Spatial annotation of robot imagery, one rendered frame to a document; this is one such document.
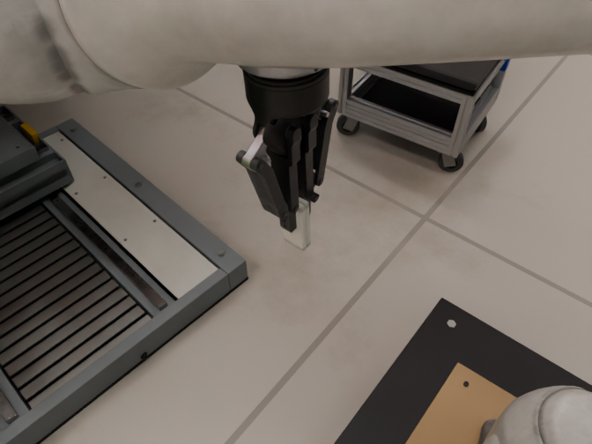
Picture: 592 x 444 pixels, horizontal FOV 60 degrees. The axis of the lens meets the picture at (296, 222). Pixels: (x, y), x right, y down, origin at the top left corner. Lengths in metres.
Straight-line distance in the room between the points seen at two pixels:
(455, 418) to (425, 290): 0.55
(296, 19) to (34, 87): 0.14
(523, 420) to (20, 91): 0.52
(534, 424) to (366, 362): 0.68
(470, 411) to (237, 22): 0.75
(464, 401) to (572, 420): 0.31
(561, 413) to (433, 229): 0.96
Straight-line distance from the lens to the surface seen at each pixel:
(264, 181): 0.48
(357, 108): 1.64
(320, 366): 1.21
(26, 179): 1.51
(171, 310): 1.22
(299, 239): 0.59
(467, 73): 1.48
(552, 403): 0.60
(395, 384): 0.87
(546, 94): 2.14
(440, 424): 0.86
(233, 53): 0.22
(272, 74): 0.42
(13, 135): 1.57
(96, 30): 0.25
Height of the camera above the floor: 1.08
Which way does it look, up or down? 48 degrees down
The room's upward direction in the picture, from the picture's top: straight up
